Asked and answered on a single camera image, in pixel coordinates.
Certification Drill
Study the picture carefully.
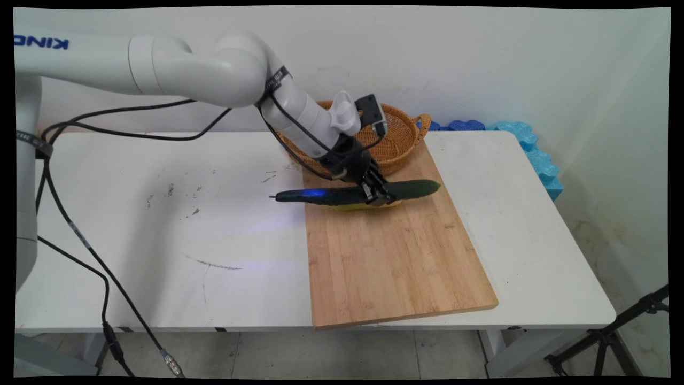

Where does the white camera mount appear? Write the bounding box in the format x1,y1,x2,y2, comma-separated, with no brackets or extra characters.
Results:
330,90,362,137

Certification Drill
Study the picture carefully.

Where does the bamboo cutting board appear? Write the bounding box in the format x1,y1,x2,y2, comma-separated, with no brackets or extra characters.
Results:
302,140,499,329

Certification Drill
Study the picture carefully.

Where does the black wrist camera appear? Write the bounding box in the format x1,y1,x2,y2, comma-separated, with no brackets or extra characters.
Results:
354,94,388,137

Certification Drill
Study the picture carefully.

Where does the woven wicker basket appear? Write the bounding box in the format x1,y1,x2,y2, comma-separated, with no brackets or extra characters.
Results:
275,100,432,178

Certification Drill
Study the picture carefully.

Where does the white table leg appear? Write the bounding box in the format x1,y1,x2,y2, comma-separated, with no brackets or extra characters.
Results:
478,328,540,378

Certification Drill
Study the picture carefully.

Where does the black cable with metal connector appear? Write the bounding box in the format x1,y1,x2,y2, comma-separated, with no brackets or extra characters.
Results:
35,155,185,378

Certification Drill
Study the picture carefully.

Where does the black tripod stand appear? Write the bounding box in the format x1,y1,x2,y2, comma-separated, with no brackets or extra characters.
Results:
544,284,670,378

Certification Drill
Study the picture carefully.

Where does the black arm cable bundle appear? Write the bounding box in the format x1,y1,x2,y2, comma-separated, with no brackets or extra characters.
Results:
37,65,386,182

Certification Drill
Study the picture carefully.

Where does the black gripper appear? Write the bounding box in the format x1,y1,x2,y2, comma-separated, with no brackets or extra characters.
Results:
320,136,397,207

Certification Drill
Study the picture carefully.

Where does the black cable with black plug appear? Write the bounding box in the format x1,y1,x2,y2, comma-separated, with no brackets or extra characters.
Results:
36,235,135,377

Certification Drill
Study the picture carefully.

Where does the blue foam padding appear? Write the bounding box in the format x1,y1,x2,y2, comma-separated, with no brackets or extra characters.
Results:
417,120,564,202

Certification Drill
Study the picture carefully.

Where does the dark green cucumber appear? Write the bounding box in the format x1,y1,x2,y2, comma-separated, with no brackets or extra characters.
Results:
269,180,442,207

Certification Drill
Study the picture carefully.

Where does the yellow corn cob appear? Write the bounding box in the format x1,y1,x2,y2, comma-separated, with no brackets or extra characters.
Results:
325,200,403,211

